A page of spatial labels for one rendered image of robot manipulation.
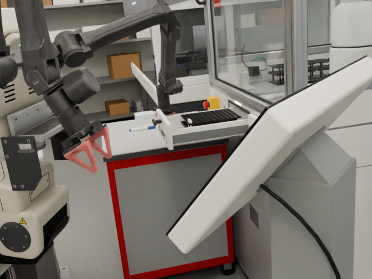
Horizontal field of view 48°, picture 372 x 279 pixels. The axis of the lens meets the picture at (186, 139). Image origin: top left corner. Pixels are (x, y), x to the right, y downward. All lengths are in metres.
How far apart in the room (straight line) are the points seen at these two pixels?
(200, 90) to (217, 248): 0.98
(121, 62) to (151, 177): 3.62
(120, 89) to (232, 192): 5.34
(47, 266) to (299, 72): 1.57
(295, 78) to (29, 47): 0.73
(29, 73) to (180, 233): 0.52
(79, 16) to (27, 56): 4.78
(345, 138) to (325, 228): 0.65
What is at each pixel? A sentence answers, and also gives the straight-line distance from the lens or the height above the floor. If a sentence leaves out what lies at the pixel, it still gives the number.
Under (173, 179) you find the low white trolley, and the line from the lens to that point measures 1.95.
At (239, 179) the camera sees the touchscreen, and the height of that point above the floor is 1.09.
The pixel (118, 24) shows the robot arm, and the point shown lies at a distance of 1.50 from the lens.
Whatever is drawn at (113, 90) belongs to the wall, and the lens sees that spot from 5.89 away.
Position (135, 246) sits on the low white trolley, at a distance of 2.07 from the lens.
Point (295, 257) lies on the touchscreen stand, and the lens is 0.85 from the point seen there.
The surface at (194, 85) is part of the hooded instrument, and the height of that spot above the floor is 0.90.
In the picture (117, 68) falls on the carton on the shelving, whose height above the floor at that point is 0.75.
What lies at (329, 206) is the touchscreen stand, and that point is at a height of 0.98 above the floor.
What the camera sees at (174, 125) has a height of 0.85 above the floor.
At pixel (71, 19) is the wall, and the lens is 5.77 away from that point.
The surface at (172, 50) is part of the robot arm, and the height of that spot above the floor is 1.19.
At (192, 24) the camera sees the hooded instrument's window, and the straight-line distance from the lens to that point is 2.57.
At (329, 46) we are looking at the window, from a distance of 1.33.
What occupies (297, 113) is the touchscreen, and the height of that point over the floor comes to 1.18.
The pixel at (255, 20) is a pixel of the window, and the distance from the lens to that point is 1.59.
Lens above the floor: 1.32
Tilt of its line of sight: 17 degrees down
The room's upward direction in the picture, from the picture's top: 5 degrees counter-clockwise
